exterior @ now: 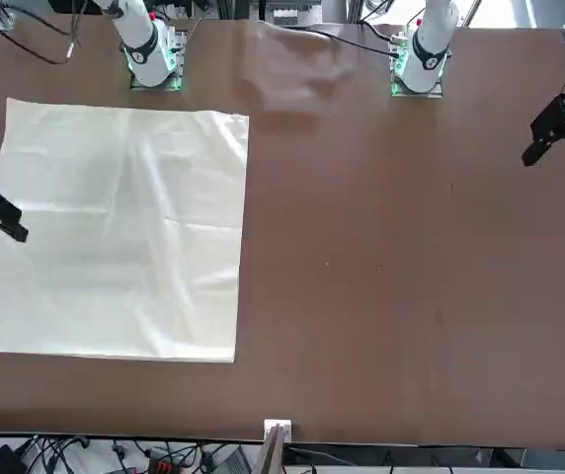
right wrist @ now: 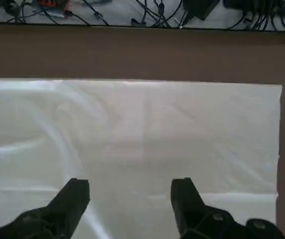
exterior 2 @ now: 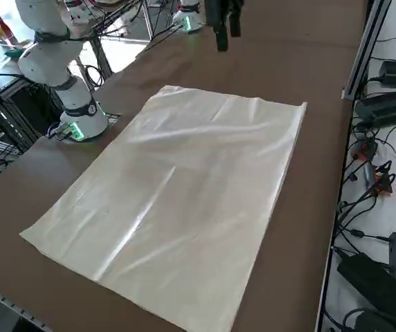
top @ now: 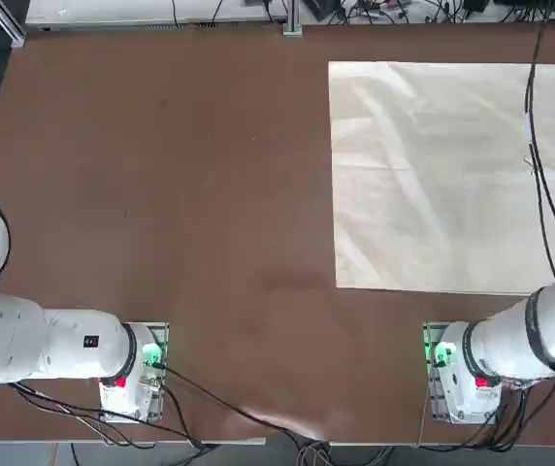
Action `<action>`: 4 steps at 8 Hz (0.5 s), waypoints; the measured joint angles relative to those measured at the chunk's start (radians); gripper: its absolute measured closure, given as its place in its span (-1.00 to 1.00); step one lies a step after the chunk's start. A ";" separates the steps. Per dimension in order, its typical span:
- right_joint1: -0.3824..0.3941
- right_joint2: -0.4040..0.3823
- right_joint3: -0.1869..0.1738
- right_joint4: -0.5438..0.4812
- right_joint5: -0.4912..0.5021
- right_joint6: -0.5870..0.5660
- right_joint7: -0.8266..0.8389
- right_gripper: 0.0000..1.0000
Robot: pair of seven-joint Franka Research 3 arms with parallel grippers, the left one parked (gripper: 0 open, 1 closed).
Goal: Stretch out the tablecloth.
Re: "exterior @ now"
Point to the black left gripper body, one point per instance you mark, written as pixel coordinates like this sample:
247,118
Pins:
561,118

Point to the cream tablecloth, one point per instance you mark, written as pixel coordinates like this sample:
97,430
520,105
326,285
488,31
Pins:
114,237

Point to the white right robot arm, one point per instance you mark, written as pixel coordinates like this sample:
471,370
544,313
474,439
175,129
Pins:
144,49

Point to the large black power adapter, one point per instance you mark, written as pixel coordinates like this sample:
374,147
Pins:
3,461

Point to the white breaker block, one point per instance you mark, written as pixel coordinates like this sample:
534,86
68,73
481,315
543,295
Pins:
292,15

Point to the red black plug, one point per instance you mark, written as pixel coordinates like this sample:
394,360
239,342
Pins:
164,464

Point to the white post bracket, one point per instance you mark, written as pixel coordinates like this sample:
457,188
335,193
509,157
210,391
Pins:
285,427

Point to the aluminium extrusion post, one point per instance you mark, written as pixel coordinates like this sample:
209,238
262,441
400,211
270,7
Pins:
270,454

